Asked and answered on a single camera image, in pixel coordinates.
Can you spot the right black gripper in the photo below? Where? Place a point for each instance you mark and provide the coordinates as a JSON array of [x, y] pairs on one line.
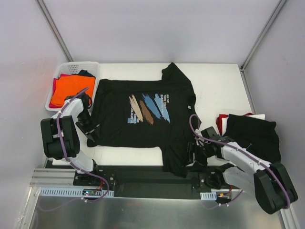
[[194, 152]]

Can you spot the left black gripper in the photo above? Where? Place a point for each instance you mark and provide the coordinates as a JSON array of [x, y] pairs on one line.
[[89, 129]]

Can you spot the black t shirt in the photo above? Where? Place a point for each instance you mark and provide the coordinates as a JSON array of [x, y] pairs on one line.
[[147, 114], [257, 136]]

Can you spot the white plastic laundry basket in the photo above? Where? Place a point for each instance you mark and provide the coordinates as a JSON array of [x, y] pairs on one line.
[[70, 68]]

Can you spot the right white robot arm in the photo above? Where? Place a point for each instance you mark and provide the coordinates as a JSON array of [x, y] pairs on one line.
[[269, 182]]

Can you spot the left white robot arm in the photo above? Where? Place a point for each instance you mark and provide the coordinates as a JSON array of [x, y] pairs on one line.
[[61, 141]]

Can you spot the orange t shirt in basket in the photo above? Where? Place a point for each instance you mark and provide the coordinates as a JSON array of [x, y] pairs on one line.
[[81, 82]]

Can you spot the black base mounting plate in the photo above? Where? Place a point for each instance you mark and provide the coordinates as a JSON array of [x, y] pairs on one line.
[[154, 182]]

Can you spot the navy t shirt in basket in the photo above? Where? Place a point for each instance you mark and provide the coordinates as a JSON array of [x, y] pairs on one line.
[[85, 73]]

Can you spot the right white cable duct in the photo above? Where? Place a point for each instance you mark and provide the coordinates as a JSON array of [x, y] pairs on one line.
[[210, 196]]

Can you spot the white cable duct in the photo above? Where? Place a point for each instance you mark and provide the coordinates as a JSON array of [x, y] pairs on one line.
[[75, 192], [210, 196]]

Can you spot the left white cable duct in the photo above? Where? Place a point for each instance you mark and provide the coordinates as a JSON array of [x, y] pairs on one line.
[[75, 192]]

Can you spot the right aluminium corner post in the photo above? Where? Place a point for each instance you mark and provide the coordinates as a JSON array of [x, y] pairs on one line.
[[266, 28]]

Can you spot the aluminium corner post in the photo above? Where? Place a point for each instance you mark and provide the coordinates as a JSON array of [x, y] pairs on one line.
[[54, 29], [266, 28]]

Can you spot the left aluminium corner post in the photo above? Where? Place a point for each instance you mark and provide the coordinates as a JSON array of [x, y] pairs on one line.
[[54, 29]]

